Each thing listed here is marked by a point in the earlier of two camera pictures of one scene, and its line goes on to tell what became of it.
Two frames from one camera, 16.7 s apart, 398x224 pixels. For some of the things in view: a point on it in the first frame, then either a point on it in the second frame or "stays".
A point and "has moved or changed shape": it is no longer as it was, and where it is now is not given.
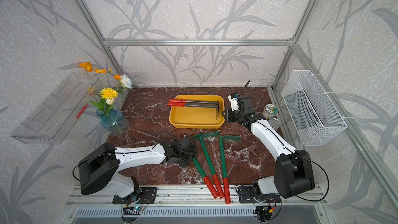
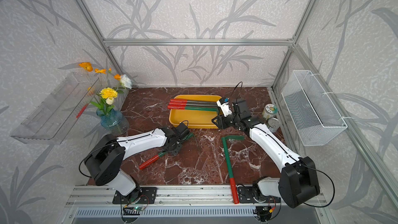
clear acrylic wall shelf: [51, 121] stays
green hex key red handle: [199, 135] has moved or changed shape
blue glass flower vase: [114, 122] stays
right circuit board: [264, 212] stays
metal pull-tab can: [274, 123] stays
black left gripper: [193, 153] -> [174, 153]
